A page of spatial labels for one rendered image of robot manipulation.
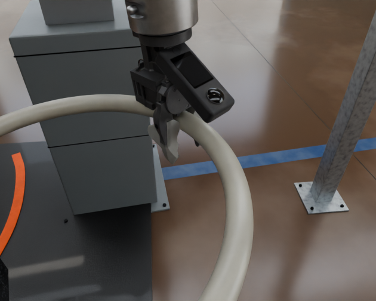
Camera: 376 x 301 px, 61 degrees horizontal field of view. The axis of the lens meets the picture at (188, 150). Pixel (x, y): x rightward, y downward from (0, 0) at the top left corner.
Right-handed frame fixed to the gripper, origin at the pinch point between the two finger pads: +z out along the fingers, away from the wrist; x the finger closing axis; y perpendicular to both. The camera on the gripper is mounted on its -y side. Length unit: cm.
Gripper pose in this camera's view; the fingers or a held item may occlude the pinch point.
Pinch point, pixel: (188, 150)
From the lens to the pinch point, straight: 53.2
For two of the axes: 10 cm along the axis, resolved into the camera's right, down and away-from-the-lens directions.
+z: 0.8, 7.7, 6.4
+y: -7.0, -4.1, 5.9
